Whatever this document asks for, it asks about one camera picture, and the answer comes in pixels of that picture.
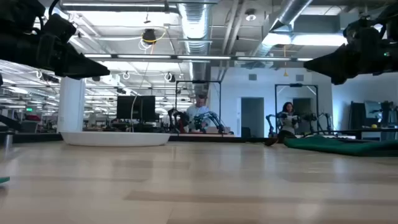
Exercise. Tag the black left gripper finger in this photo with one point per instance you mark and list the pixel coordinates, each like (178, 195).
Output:
(81, 67)

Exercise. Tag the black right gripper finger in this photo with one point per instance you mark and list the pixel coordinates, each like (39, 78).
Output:
(329, 62)

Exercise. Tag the white round plate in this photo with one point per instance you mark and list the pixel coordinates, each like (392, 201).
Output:
(115, 139)

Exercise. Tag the dark green cloth napkin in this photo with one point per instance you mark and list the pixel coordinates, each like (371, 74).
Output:
(342, 147)

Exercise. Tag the dark background robot arm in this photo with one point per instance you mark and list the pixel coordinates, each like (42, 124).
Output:
(178, 119)

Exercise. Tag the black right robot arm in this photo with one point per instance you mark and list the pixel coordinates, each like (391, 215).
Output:
(390, 15)

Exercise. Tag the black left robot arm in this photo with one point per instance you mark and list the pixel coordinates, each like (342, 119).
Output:
(15, 12)

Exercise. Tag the blue background robot arm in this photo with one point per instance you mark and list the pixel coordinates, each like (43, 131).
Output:
(211, 118)

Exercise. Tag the white pillar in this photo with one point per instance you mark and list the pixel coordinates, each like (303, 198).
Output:
(71, 105)

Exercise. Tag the background monitor on stand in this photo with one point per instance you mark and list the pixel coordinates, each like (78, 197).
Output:
(373, 111)

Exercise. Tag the black background monitors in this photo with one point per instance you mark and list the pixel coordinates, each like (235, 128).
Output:
(136, 107)

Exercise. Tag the person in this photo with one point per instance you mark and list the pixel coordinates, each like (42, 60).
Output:
(288, 119)
(198, 112)

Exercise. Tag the long ceiling light strip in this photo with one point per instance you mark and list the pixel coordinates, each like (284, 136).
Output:
(186, 57)

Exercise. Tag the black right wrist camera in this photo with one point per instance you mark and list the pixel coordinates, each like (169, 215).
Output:
(360, 32)

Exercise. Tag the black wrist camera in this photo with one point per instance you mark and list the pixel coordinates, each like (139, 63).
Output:
(59, 29)
(360, 32)

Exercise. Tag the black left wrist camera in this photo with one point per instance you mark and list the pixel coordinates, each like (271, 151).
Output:
(59, 29)

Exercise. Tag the black background station frame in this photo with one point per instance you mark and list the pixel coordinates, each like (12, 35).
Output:
(199, 82)
(295, 85)

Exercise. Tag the slanted silver ceiling duct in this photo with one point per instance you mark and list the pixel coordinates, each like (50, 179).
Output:
(280, 21)

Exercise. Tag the black ceiling camera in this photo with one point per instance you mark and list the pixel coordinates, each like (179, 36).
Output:
(149, 35)

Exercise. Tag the black aluminium table frame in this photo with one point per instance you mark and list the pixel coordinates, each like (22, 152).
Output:
(211, 139)

